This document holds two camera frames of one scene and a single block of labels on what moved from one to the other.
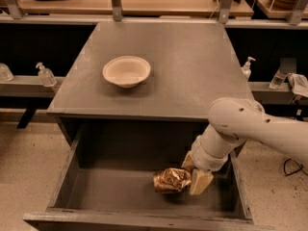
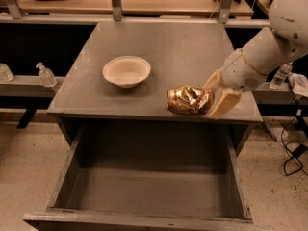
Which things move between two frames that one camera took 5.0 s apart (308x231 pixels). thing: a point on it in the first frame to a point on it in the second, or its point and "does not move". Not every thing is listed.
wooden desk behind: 143,0 does not move
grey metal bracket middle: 115,0 does not move
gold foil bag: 171,180 to 190,100
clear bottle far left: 6,73 does not move
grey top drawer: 106,183 does not move
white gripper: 205,158 to 241,71
